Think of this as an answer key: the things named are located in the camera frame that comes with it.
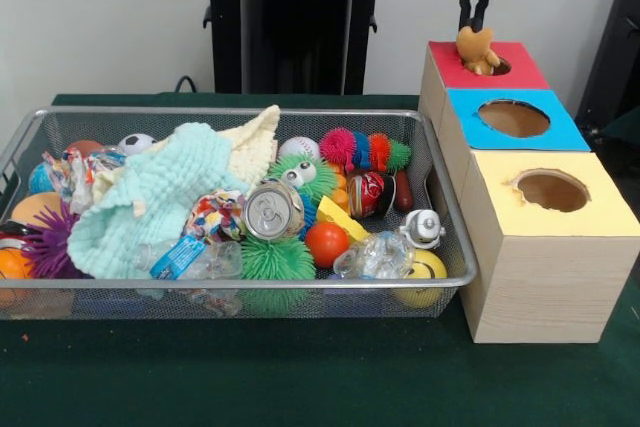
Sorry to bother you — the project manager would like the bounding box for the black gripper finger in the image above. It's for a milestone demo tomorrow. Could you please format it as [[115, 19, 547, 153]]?
[[458, 0, 476, 31], [472, 0, 493, 31]]

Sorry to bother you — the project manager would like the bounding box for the brown plush monkey toy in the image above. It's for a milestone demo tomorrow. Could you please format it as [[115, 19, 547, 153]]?
[[455, 25, 501, 76]]

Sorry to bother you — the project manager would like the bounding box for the multicolour spiky caterpillar toy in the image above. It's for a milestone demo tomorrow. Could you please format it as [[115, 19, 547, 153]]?
[[319, 127, 412, 173]]

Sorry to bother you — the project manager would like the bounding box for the cream waffle cloth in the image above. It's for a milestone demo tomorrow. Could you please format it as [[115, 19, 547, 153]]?
[[89, 105, 281, 203]]

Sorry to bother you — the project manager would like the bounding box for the mint waffle cloth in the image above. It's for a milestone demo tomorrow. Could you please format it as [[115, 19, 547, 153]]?
[[67, 123, 242, 281]]

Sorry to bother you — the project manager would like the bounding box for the wooden box with three holes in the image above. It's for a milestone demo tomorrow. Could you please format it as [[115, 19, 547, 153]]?
[[417, 40, 640, 346]]

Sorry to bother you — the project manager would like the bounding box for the black stand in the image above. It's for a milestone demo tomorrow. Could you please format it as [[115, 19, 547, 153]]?
[[574, 0, 640, 148]]

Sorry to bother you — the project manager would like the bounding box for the dark green table cloth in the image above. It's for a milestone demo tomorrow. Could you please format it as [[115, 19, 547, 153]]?
[[597, 105, 640, 151], [0, 92, 640, 427]]

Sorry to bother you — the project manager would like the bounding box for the green spiky ball with eyes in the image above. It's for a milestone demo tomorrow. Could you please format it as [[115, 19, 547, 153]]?
[[267, 154, 340, 198]]

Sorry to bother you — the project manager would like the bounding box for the red-orange ball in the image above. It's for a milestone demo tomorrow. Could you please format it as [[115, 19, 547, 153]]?
[[304, 221, 350, 268]]

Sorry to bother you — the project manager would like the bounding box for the silver drink can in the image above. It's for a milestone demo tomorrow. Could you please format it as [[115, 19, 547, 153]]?
[[242, 180, 306, 241]]

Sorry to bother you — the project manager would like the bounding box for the plain green spiky ball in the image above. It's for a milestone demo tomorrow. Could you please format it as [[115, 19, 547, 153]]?
[[239, 236, 317, 282]]

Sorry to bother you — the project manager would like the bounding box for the small colourful crumpled paper ball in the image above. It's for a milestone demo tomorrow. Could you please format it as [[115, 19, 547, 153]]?
[[188, 189, 249, 241]]

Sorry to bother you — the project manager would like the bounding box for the crushed bottle with blue label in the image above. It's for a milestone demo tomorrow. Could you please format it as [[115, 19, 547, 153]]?
[[132, 235, 244, 282]]

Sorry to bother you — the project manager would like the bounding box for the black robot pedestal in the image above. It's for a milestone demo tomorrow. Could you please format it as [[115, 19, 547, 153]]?
[[192, 0, 404, 96]]

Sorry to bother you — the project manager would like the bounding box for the black cable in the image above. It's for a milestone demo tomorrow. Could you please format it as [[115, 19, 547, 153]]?
[[174, 75, 202, 95]]

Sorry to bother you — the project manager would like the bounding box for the silver wire mesh bin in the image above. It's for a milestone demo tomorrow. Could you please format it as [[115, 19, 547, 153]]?
[[0, 105, 479, 322]]

